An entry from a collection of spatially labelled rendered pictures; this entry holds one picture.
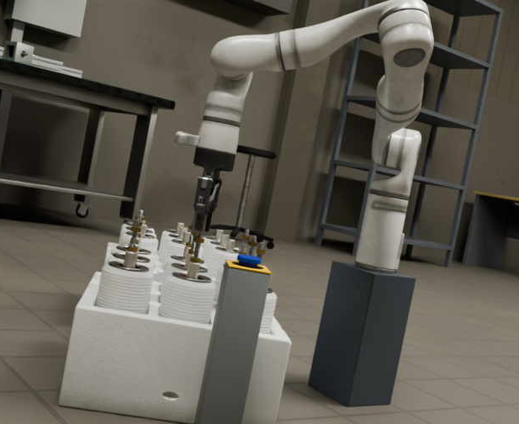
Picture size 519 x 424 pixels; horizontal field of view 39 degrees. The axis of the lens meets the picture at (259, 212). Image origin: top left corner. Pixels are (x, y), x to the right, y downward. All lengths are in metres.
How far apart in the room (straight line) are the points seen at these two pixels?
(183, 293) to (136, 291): 0.08
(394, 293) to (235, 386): 0.58
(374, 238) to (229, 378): 0.59
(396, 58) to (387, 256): 0.52
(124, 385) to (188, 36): 3.99
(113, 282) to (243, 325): 0.28
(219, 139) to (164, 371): 0.43
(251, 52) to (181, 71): 3.79
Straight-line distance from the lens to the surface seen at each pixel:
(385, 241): 1.67
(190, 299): 1.35
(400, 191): 1.67
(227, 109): 1.34
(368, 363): 1.68
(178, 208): 5.18
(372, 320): 1.65
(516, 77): 7.75
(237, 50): 1.33
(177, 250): 1.89
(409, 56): 1.33
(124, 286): 1.34
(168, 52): 5.07
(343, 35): 1.35
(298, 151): 5.57
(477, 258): 7.24
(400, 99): 1.45
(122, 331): 1.33
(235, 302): 1.19
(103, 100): 3.80
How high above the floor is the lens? 0.47
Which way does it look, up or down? 3 degrees down
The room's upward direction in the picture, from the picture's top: 11 degrees clockwise
